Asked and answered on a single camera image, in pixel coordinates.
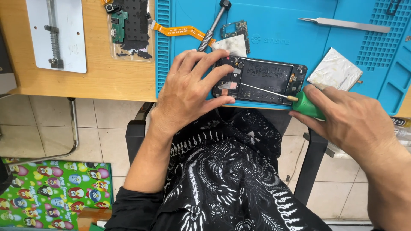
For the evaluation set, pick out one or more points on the black phone frame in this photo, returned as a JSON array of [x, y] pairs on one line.
[[266, 77]]

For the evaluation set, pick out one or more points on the clear cover with black adhesive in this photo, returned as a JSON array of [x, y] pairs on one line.
[[138, 29]]

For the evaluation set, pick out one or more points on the blue silicone repair mat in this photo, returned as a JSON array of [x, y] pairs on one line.
[[279, 35]]

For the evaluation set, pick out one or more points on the black camera module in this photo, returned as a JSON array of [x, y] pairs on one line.
[[111, 7]]

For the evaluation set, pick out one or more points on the phone main circuit board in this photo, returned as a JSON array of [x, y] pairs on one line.
[[239, 29]]

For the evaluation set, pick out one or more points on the person's right hand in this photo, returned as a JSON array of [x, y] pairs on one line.
[[353, 118]]

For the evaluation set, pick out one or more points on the small black plastic frame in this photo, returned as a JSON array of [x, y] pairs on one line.
[[392, 8]]

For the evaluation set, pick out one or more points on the brown cardboard box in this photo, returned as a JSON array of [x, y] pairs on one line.
[[93, 216]]

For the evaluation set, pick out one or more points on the green cartoon wrapped box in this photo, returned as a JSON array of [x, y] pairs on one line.
[[54, 192]]

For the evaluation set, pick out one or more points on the white metal board holder plate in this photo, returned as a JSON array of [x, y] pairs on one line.
[[67, 35]]

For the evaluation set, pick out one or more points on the yellow black glue tube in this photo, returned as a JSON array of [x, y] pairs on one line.
[[401, 122]]

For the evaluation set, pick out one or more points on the silver metal tweezers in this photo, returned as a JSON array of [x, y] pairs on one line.
[[346, 24]]

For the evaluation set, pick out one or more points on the chrome tube chair leg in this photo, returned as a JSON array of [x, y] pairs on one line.
[[74, 128]]

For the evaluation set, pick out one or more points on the silver phone battery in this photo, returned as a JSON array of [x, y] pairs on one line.
[[335, 70]]

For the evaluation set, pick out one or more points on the grey metal drill bit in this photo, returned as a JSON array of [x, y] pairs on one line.
[[213, 24]]

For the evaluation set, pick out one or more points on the stained white paper piece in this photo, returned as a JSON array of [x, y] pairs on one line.
[[232, 45]]

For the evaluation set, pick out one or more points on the person's left hand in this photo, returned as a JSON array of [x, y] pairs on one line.
[[183, 93]]

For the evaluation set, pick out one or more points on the small green charging board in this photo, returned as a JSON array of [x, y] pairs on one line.
[[118, 27]]

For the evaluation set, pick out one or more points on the black white batik shirt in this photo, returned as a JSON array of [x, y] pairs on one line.
[[231, 173]]

